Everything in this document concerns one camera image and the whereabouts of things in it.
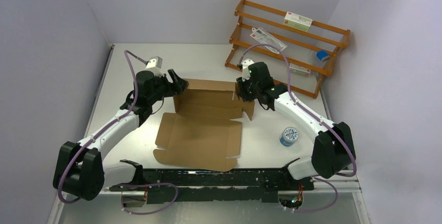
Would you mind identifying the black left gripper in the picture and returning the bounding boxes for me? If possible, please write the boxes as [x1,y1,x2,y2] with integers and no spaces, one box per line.
[148,69,189,105]

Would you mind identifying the brown cardboard box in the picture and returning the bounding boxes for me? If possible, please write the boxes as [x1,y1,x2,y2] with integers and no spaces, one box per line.
[153,79,255,172]

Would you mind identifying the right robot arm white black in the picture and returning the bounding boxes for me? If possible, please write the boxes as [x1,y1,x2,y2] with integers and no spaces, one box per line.
[237,59,356,190]

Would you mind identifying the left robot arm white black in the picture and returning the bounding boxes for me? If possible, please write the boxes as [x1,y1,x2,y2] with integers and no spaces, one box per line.
[53,69,189,204]

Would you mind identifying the small white box lower shelf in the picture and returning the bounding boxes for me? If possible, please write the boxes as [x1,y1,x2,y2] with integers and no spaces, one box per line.
[289,63,311,77]

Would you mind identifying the green white small box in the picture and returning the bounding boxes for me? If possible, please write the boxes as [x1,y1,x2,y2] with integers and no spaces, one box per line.
[283,11,313,32]

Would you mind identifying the orange wooden shelf rack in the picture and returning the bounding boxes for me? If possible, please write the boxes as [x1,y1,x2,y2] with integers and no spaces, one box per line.
[225,0,351,98]

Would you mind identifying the clear plastic packaged item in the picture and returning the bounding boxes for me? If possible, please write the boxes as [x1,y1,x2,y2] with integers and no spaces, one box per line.
[250,27,287,54]

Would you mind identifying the blue white eraser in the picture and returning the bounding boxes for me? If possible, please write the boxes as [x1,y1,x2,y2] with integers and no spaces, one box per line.
[316,50,331,62]

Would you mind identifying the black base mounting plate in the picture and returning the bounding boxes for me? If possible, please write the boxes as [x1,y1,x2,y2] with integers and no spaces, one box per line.
[109,168,314,204]

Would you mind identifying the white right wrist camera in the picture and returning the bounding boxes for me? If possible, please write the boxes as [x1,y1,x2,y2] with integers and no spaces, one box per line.
[237,59,254,76]

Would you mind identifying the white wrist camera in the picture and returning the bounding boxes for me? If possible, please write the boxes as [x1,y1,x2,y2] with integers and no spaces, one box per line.
[145,56,164,77]
[237,59,254,76]

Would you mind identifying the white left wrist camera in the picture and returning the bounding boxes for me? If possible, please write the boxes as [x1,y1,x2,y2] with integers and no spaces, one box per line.
[145,56,164,77]

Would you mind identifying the aluminium frame rails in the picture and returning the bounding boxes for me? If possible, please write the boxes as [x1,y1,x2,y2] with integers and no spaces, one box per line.
[47,179,371,223]

